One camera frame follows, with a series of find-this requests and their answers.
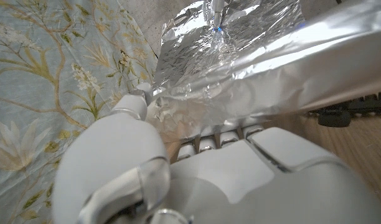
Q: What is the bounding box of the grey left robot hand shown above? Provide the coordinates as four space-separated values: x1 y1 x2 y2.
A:
52 82 381 224

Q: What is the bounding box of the floral printed backdrop cloth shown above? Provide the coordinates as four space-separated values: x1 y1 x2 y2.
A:
0 0 160 224

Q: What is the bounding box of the black claw hair clip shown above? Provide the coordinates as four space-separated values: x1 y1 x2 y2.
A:
308 91 381 128

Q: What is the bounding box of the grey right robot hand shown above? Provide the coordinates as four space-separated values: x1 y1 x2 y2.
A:
210 0 225 32

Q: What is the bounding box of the aluminum foil roll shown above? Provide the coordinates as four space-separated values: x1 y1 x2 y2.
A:
146 0 381 142

